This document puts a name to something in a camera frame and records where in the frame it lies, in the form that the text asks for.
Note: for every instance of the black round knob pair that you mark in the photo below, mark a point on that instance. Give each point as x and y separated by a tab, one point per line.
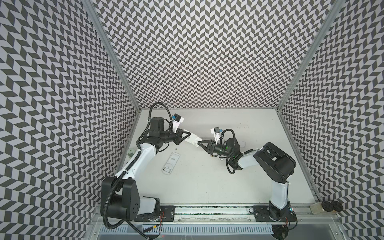
333	206

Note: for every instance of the aluminium corner post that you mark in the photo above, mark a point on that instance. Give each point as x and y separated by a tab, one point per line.
94	18
323	30

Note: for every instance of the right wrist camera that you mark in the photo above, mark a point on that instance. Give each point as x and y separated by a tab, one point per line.
217	132

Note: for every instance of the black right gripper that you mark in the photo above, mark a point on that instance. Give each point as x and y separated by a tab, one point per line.
212	146

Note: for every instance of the aluminium corner post left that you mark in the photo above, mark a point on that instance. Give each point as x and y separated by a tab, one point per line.
94	18

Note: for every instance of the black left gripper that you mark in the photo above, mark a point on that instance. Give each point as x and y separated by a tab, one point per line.
179	138

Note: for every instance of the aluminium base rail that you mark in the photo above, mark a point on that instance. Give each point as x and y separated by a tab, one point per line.
240	214

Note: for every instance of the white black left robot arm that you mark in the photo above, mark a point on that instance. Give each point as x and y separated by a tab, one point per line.
121	200

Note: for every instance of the white remote green buttons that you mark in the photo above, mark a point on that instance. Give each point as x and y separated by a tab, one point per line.
193	139

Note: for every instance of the aluminium corner post right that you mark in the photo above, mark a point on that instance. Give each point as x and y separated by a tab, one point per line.
323	30

